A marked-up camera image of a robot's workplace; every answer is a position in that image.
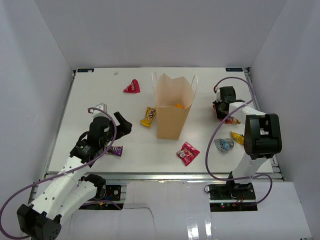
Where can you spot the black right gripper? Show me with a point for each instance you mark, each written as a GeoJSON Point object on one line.
{"type": "Point", "coordinates": [220, 115]}

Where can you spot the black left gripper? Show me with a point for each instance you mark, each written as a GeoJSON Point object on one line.
{"type": "Point", "coordinates": [124, 127]}

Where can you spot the orange white snack bag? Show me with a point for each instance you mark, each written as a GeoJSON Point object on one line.
{"type": "Point", "coordinates": [232, 120]}

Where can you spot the orange mango gummy bag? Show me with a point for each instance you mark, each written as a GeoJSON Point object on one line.
{"type": "Point", "coordinates": [179, 106]}

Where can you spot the brown paper bag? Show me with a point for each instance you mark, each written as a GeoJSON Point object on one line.
{"type": "Point", "coordinates": [167, 93]}

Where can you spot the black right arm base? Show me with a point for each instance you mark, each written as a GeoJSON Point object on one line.
{"type": "Point", "coordinates": [225, 198]}

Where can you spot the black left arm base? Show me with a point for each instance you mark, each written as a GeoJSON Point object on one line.
{"type": "Point", "coordinates": [108, 192]}

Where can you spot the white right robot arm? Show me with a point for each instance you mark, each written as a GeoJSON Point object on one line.
{"type": "Point", "coordinates": [262, 133]}

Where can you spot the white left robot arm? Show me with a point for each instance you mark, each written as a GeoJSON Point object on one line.
{"type": "Point", "coordinates": [43, 218]}

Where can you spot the brown purple M&M's packet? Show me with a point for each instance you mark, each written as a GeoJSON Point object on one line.
{"type": "Point", "coordinates": [116, 150]}

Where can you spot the blue label right corner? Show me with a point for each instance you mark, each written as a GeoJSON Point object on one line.
{"type": "Point", "coordinates": [234, 69]}

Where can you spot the blue label corner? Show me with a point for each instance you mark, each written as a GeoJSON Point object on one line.
{"type": "Point", "coordinates": [234, 69]}
{"type": "Point", "coordinates": [85, 70]}

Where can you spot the yellow m&m's packet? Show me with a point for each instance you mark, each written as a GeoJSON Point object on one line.
{"type": "Point", "coordinates": [149, 116]}
{"type": "Point", "coordinates": [239, 138]}

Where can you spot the red heart candy packet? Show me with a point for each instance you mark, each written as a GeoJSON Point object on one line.
{"type": "Point", "coordinates": [133, 88]}

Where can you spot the yellow M&M's packet right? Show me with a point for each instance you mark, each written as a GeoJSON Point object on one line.
{"type": "Point", "coordinates": [239, 138]}

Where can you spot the silver blue snack packet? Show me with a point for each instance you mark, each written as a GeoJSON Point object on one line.
{"type": "Point", "coordinates": [224, 144]}

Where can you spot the pink candy packet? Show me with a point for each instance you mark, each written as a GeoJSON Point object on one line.
{"type": "Point", "coordinates": [187, 153]}

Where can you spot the blue label left corner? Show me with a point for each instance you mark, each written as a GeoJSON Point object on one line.
{"type": "Point", "coordinates": [85, 70]}

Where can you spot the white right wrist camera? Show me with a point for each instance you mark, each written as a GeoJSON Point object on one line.
{"type": "Point", "coordinates": [216, 90]}

